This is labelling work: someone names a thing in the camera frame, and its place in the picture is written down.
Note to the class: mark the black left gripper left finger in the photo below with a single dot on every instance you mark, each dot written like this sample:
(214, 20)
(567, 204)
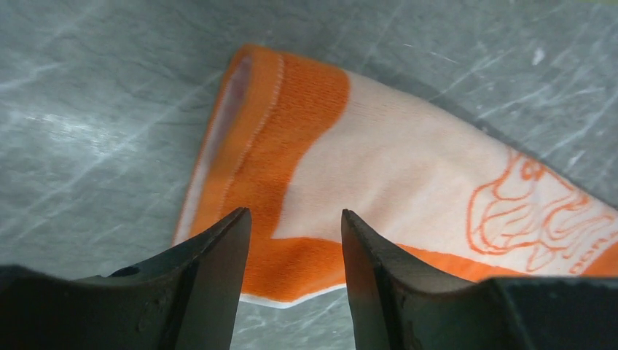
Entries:
(183, 298)

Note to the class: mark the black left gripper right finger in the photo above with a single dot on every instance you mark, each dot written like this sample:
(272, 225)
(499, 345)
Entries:
(399, 302)

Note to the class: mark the orange white patterned towel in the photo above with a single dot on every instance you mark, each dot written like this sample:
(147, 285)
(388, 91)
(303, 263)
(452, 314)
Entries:
(298, 141)

